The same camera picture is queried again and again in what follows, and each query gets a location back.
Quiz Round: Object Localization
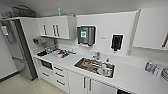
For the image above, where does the steel paper towel dispenser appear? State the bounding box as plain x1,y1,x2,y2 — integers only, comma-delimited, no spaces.
76,25,98,48

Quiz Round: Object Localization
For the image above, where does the stainless steel refrigerator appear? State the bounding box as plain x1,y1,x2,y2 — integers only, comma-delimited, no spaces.
0,18,38,82

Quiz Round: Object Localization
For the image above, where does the stainless steel sink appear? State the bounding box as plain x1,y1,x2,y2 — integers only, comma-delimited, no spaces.
73,56,116,79

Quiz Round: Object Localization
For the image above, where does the clear food container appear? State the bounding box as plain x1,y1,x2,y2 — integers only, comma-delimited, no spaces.
82,59,93,68

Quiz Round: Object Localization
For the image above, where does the wire basket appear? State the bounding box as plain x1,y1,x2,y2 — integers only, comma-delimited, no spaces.
12,4,38,18

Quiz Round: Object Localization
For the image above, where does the white wall outlet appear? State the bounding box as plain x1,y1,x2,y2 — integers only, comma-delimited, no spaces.
126,49,133,57

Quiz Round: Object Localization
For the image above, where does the white plate with cup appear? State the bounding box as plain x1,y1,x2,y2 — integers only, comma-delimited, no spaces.
99,64,110,75

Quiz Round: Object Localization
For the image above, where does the light blue bottle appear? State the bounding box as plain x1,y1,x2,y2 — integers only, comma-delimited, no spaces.
57,7,64,17

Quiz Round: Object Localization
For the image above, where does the black wall soap dispenser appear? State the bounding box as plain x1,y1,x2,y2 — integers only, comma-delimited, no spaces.
111,33,125,53

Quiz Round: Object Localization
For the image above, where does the blue dish soap bottle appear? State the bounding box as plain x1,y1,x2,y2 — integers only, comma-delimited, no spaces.
144,59,155,73

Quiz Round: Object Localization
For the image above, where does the chrome sink faucet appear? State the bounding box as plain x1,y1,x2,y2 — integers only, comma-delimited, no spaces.
92,51,102,62

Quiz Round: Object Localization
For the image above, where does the black coffee machine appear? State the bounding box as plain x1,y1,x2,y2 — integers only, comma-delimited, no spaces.
32,37,50,56

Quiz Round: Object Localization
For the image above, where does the white wall cabinet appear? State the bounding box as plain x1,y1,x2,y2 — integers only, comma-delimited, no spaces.
132,7,168,51
36,15,78,41

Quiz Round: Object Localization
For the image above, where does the black built-in microwave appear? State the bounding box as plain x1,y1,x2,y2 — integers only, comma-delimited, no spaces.
40,59,55,71

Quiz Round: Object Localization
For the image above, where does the white two-door sink cabinet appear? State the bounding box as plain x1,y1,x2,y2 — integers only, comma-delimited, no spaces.
67,70,118,94

